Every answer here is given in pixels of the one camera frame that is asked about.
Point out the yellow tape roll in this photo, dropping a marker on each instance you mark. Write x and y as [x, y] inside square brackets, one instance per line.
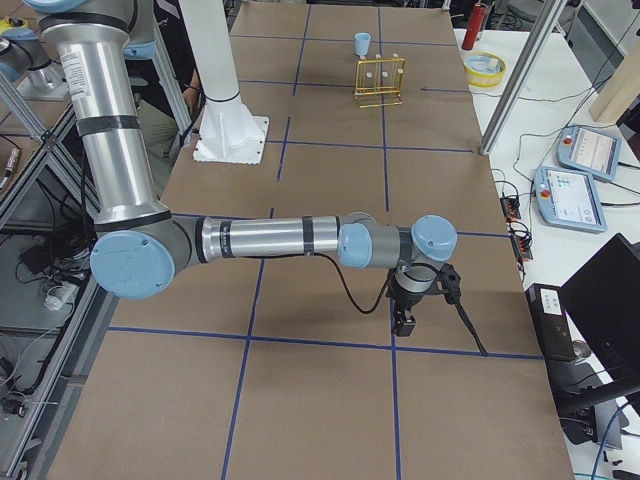
[484, 69]

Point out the near teach pendant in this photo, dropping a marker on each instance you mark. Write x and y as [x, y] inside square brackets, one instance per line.
[568, 199]

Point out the near orange black adapter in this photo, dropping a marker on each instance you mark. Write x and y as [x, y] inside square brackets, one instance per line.
[521, 247]

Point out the wooden board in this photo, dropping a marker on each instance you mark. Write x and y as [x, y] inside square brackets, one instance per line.
[620, 91]

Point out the orange black adapter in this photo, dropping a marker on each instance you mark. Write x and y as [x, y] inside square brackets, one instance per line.
[521, 247]
[510, 208]

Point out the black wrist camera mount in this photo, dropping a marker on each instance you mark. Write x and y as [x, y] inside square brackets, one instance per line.
[449, 284]

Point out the far orange black adapter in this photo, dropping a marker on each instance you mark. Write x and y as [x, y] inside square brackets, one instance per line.
[510, 208]

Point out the black computer monitor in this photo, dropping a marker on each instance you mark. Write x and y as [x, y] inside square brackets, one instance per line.
[602, 300]

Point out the red bottle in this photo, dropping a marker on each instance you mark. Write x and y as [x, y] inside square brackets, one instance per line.
[476, 19]

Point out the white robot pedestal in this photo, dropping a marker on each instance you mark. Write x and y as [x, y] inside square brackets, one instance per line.
[229, 133]

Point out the black desktop computer box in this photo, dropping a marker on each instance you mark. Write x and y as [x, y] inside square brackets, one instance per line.
[550, 322]

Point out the light blue plastic cup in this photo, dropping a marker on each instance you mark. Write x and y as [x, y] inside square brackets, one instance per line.
[362, 42]

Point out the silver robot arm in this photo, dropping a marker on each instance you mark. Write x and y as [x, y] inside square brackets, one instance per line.
[22, 54]
[142, 246]

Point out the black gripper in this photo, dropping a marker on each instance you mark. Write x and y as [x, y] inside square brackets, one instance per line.
[404, 300]

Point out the white power strip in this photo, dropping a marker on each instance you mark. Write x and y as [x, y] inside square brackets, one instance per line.
[57, 296]

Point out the teach pendant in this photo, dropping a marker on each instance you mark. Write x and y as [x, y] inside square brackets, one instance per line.
[588, 150]
[568, 199]

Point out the far teach pendant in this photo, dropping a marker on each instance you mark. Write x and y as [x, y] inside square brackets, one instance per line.
[588, 150]

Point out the gold wire cup holder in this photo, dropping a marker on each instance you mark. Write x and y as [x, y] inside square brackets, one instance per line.
[378, 81]

